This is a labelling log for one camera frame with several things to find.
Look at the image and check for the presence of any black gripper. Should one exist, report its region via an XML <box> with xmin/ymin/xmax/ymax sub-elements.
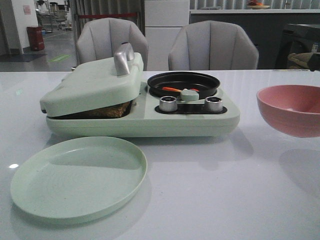
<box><xmin>308</xmin><ymin>53</ymin><xmax>320</xmax><ymax>72</ymax></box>

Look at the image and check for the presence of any dark grey washing machine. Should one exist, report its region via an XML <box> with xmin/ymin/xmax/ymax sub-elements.
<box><xmin>275</xmin><ymin>23</ymin><xmax>320</xmax><ymax>69</ymax></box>

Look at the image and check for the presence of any white refrigerator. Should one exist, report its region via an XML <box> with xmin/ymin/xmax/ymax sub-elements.
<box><xmin>144</xmin><ymin>0</ymin><xmax>190</xmax><ymax>71</ymax></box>

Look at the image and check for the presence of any beige sofa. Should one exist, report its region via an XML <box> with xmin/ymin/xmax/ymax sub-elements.
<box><xmin>287</xmin><ymin>52</ymin><xmax>313</xmax><ymax>69</ymax></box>

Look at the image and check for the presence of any mint green round plate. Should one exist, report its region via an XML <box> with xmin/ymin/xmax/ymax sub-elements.
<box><xmin>10</xmin><ymin>136</ymin><xmax>148</xmax><ymax>225</ymax></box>

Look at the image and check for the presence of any red barrier belt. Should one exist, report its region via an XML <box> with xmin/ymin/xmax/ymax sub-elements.
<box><xmin>77</xmin><ymin>12</ymin><xmax>139</xmax><ymax>19</ymax></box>

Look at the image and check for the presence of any bread slice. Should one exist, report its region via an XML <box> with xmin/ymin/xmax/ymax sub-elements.
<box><xmin>80</xmin><ymin>101</ymin><xmax>132</xmax><ymax>119</ymax></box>

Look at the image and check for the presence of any pink plastic bowl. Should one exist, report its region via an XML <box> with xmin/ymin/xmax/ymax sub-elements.
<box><xmin>256</xmin><ymin>84</ymin><xmax>320</xmax><ymax>138</ymax></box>

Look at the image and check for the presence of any mint green breakfast maker base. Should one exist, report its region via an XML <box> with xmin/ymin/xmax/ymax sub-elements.
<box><xmin>46</xmin><ymin>79</ymin><xmax>240</xmax><ymax>138</ymax></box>

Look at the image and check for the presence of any left silver control knob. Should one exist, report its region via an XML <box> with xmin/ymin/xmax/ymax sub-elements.
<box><xmin>159</xmin><ymin>95</ymin><xmax>178</xmax><ymax>113</ymax></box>

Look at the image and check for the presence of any right silver control knob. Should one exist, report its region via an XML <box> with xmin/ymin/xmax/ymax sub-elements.
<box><xmin>204</xmin><ymin>96</ymin><xmax>223</xmax><ymax>113</ymax></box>

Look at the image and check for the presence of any grey upholstered chair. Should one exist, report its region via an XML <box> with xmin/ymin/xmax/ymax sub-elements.
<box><xmin>76</xmin><ymin>18</ymin><xmax>149</xmax><ymax>71</ymax></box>
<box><xmin>168</xmin><ymin>20</ymin><xmax>259</xmax><ymax>71</ymax></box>

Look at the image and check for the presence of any fruit plate on counter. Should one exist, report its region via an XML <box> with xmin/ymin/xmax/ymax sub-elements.
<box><xmin>247</xmin><ymin>0</ymin><xmax>270</xmax><ymax>10</ymax></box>

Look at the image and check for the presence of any red trash bin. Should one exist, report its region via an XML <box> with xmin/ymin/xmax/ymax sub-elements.
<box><xmin>26</xmin><ymin>26</ymin><xmax>45</xmax><ymax>51</ymax></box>

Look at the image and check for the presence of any grey kitchen counter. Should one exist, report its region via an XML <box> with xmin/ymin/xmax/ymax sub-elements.
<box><xmin>189</xmin><ymin>9</ymin><xmax>320</xmax><ymax>69</ymax></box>

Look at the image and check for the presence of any left grey upholstered chair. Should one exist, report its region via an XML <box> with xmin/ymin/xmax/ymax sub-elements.
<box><xmin>76</xmin><ymin>18</ymin><xmax>149</xmax><ymax>71</ymax></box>

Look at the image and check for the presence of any right grey upholstered chair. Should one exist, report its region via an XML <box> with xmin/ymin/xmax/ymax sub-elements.
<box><xmin>168</xmin><ymin>20</ymin><xmax>259</xmax><ymax>71</ymax></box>

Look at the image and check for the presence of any silver control knob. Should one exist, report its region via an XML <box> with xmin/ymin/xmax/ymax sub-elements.
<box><xmin>159</xmin><ymin>95</ymin><xmax>178</xmax><ymax>113</ymax></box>
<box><xmin>204</xmin><ymin>96</ymin><xmax>223</xmax><ymax>113</ymax></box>

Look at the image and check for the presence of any black round frying pan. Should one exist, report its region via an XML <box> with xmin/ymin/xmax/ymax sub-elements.
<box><xmin>147</xmin><ymin>71</ymin><xmax>220</xmax><ymax>100</ymax></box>

